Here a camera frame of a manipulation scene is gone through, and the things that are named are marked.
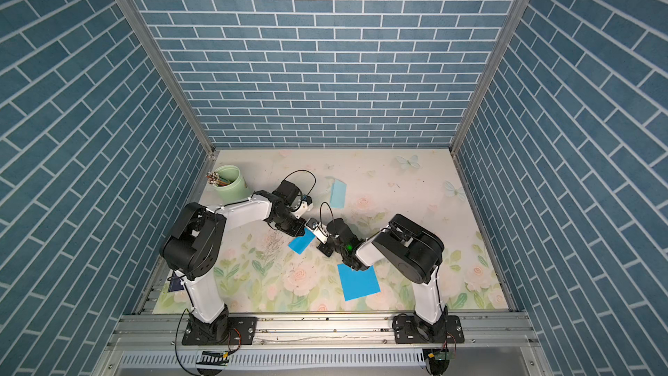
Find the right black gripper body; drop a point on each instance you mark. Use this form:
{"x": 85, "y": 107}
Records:
{"x": 328, "y": 248}

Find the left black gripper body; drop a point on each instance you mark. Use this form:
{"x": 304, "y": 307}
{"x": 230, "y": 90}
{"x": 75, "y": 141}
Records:
{"x": 290, "y": 224}

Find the blue paper sheet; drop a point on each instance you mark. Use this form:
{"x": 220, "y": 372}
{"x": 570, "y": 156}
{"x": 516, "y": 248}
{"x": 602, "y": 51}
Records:
{"x": 358, "y": 284}
{"x": 299, "y": 244}

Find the light blue square paper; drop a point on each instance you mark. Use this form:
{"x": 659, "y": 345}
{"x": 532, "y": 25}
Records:
{"x": 338, "y": 194}

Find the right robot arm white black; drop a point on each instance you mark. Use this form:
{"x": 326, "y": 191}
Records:
{"x": 413, "y": 250}

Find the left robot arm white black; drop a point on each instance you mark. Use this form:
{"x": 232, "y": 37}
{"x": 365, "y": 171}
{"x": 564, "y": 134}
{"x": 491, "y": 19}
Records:
{"x": 191, "y": 249}

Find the green pencil cup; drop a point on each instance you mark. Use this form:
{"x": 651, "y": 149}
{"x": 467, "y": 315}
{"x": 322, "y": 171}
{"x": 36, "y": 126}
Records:
{"x": 237, "y": 190}

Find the dark blue notebook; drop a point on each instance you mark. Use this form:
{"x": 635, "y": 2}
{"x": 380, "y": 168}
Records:
{"x": 175, "y": 284}

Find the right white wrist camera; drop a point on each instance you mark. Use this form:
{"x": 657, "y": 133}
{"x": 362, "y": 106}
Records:
{"x": 316, "y": 228}

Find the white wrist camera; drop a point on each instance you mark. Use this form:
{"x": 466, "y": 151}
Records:
{"x": 316, "y": 228}
{"x": 305, "y": 205}

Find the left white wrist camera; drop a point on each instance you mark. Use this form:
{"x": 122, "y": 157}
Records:
{"x": 305, "y": 205}

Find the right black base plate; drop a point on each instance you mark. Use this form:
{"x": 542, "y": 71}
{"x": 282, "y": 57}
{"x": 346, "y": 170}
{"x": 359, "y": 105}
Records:
{"x": 410, "y": 329}

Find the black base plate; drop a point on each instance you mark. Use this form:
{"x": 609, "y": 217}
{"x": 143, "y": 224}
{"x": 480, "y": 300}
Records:
{"x": 410, "y": 329}
{"x": 229, "y": 330}

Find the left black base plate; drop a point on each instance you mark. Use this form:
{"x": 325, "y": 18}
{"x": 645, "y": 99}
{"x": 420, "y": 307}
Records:
{"x": 229, "y": 330}

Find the aluminium mounting rail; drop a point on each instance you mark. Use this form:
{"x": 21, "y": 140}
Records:
{"x": 319, "y": 330}

